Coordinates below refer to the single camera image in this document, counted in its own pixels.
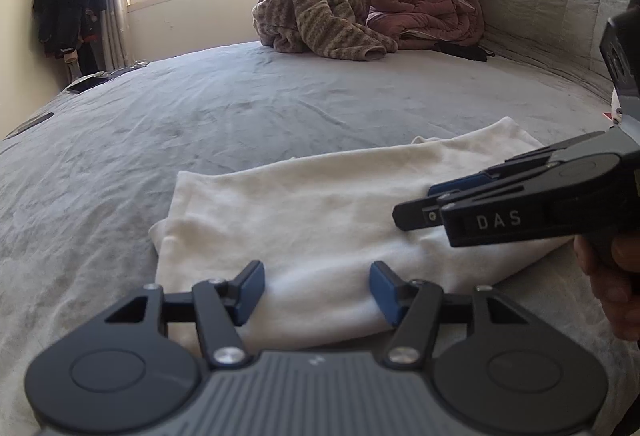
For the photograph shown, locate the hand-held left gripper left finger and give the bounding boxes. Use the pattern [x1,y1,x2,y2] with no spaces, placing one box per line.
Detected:
[90,260,266,369]

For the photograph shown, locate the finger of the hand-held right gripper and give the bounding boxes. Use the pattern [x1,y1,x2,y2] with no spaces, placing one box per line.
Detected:
[392,196,453,233]
[427,131,621,197]

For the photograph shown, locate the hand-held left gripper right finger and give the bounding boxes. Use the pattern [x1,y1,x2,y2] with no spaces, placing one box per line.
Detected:
[369,261,543,369]

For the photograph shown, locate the white long-sleeve shirt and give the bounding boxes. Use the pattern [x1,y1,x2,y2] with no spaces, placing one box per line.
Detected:
[148,116,576,351]

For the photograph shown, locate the person's right forearm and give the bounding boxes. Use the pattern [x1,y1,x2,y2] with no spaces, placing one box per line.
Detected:
[590,266,640,436]

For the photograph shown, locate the person's right hand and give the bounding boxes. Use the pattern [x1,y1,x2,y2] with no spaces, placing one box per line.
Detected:
[572,229,640,342]

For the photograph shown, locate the black cloth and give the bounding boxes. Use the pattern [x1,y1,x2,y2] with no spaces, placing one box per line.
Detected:
[432,40,496,63]

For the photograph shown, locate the pink quilted comforter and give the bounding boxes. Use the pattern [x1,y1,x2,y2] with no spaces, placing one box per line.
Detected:
[366,0,485,51]

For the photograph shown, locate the grey quilted headboard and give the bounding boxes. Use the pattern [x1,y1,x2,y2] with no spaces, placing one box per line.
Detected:
[477,0,640,109]

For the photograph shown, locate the brown striped blanket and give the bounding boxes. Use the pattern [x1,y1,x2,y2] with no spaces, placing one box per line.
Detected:
[251,0,399,63]

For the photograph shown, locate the dark slim flat device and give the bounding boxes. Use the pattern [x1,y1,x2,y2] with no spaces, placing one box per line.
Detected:
[4,113,55,139]

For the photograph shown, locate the dark hanging coats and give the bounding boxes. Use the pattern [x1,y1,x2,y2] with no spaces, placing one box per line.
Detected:
[32,0,108,77]

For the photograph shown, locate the dark flat device with cable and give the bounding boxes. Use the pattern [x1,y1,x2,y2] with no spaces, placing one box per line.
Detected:
[105,60,149,78]

